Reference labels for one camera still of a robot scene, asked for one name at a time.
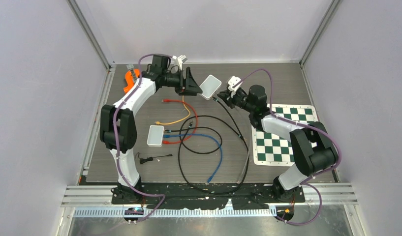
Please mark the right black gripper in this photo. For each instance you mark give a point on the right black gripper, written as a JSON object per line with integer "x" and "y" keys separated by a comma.
{"x": 226, "y": 96}

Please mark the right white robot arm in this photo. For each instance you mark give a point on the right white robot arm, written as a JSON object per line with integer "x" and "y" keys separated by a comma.
{"x": 313, "y": 149}

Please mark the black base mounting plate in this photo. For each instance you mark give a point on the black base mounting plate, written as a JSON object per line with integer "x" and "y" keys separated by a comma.
{"x": 205, "y": 197}

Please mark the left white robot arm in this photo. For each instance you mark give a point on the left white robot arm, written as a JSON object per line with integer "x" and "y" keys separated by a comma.
{"x": 117, "y": 122}

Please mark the green white chessboard mat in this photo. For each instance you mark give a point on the green white chessboard mat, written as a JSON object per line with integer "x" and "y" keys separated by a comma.
{"x": 272, "y": 150}

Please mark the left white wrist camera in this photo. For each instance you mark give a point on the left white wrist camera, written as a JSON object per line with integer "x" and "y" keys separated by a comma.
{"x": 179, "y": 61}

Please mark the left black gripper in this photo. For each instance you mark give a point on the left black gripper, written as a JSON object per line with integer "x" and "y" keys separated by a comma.
{"x": 188, "y": 84}

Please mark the black power adapter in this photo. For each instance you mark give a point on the black power adapter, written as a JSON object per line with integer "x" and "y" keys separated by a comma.
{"x": 150, "y": 158}

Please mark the white network switch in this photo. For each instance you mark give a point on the white network switch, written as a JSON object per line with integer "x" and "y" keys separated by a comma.
{"x": 209, "y": 86}
{"x": 155, "y": 136}

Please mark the orange S-shaped block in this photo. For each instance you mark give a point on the orange S-shaped block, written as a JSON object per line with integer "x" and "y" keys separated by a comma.
{"x": 131, "y": 77}

